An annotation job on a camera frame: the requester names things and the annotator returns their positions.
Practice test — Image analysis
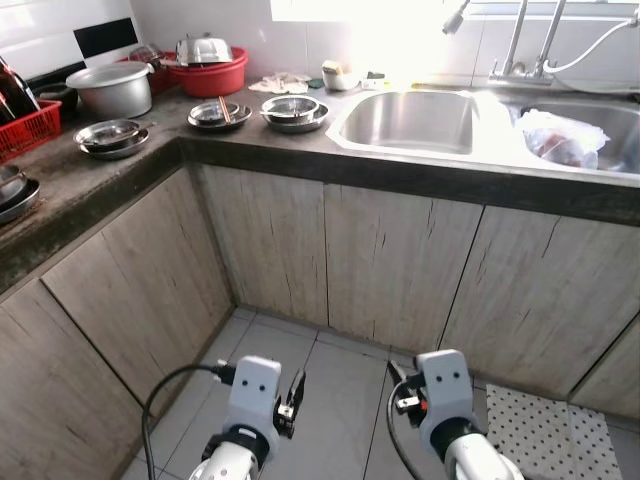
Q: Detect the chrome kitchen faucet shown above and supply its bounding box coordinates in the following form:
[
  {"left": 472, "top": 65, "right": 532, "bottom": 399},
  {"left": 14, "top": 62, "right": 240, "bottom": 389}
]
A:
[{"left": 488, "top": 0, "right": 640, "bottom": 86}]

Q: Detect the white dotted floor mat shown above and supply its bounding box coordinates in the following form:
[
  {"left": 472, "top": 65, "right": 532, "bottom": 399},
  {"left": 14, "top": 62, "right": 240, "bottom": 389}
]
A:
[{"left": 487, "top": 385, "right": 624, "bottom": 480}]

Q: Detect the double stainless steel sink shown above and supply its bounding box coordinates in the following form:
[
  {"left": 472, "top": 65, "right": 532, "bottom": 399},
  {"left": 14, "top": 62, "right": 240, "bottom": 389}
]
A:
[{"left": 327, "top": 85, "right": 640, "bottom": 188}]

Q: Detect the clear plastic bag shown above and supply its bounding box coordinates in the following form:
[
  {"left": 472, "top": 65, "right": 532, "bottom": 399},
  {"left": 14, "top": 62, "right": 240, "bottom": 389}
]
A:
[{"left": 515, "top": 108, "right": 610, "bottom": 169}]

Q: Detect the shallow steel dish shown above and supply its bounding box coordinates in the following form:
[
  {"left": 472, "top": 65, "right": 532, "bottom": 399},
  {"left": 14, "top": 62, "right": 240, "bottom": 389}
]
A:
[
  {"left": 75, "top": 118, "right": 143, "bottom": 151},
  {"left": 85, "top": 135, "right": 152, "bottom": 161}
]

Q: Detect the white cloth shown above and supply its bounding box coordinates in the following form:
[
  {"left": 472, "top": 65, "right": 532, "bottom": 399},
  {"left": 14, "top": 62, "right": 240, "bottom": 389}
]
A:
[{"left": 248, "top": 72, "right": 313, "bottom": 96}]

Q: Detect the red plastic basin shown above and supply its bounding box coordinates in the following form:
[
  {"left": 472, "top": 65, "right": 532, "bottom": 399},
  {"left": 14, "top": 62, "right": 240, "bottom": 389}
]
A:
[{"left": 168, "top": 47, "right": 249, "bottom": 98}]

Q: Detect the aluminium cooking pot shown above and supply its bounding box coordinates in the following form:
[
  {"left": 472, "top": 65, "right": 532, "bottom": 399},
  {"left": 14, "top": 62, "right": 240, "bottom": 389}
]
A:
[{"left": 66, "top": 62, "right": 154, "bottom": 120}]

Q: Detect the domed steel lid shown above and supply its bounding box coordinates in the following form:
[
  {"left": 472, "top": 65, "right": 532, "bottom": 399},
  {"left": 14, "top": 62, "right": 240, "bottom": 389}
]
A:
[{"left": 175, "top": 33, "right": 235, "bottom": 67}]

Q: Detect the chrome sprayer head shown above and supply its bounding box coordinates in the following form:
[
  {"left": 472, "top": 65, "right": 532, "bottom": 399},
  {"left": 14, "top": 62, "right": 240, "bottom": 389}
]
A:
[{"left": 443, "top": 0, "right": 473, "bottom": 36}]

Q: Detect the red plastic bottle basket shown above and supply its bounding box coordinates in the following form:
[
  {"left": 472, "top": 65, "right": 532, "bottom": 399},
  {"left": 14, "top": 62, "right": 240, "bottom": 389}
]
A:
[{"left": 0, "top": 100, "right": 63, "bottom": 164}]

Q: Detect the black pan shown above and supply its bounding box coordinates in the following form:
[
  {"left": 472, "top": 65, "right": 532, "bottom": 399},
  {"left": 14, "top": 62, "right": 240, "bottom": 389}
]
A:
[{"left": 33, "top": 83, "right": 81, "bottom": 113}]

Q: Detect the dark bottle with red cap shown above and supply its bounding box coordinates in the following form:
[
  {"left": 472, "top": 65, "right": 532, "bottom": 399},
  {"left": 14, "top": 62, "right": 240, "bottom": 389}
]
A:
[{"left": 0, "top": 55, "right": 43, "bottom": 119}]

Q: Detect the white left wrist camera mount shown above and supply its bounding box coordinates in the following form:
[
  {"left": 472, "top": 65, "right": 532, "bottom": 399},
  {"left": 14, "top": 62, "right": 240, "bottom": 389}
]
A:
[{"left": 228, "top": 355, "right": 284, "bottom": 433}]

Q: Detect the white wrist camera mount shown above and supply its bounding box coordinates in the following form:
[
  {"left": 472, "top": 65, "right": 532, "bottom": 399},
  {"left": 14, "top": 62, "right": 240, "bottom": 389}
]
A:
[
  {"left": 228, "top": 355, "right": 284, "bottom": 433},
  {"left": 415, "top": 349, "right": 474, "bottom": 426}
]

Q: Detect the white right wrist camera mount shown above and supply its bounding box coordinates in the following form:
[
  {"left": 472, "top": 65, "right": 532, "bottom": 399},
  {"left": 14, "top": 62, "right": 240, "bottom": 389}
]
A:
[{"left": 415, "top": 349, "right": 474, "bottom": 426}]

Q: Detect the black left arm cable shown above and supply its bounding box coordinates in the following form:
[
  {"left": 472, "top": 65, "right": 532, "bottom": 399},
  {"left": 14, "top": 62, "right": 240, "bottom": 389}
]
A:
[{"left": 142, "top": 362, "right": 237, "bottom": 480}]

